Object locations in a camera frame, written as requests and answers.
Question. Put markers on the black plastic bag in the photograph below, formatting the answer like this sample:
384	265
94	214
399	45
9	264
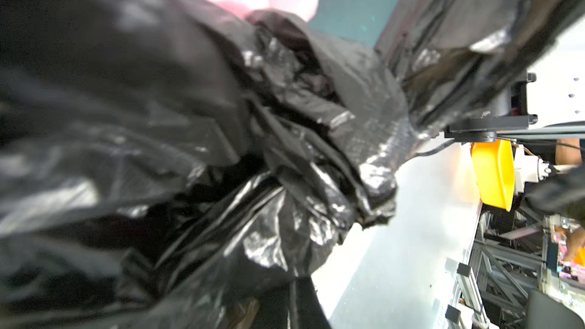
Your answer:
166	164

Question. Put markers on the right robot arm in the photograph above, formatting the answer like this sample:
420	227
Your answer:
540	108

